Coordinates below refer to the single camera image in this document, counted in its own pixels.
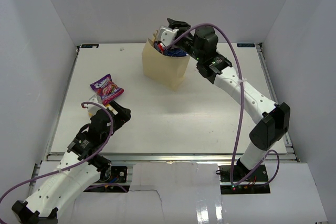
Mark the beige paper bag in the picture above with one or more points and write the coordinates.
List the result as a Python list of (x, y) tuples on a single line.
[(166, 70)]

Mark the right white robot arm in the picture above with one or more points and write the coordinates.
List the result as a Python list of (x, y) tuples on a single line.
[(271, 119)]

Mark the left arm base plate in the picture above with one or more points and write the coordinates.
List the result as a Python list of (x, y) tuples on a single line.
[(116, 174)]

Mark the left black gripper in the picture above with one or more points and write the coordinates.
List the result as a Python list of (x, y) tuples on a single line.
[(123, 116)]

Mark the blue table label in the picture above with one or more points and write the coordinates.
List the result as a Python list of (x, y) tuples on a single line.
[(86, 46), (245, 45)]

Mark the dark blue snack bag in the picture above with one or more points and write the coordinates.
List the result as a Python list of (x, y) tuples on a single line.
[(172, 52)]

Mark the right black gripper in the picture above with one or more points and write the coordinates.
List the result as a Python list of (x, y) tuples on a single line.
[(182, 26)]

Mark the right blue table label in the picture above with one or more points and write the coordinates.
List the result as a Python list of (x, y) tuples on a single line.
[(245, 45)]

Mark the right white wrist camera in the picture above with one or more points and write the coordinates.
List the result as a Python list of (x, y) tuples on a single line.
[(165, 37)]

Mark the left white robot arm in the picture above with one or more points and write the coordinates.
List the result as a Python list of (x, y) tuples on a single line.
[(80, 167)]

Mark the aluminium frame rail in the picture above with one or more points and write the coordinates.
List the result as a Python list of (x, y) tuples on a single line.
[(175, 157)]

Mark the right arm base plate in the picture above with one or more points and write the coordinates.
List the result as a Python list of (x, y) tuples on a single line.
[(259, 175)]

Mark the yellow snack pack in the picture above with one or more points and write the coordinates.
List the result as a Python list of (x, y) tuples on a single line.
[(93, 109)]

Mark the left blue table label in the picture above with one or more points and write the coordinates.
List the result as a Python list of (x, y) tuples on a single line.
[(86, 46)]

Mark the purple pink gummy bag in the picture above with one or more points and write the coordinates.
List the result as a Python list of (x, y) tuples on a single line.
[(106, 89)]

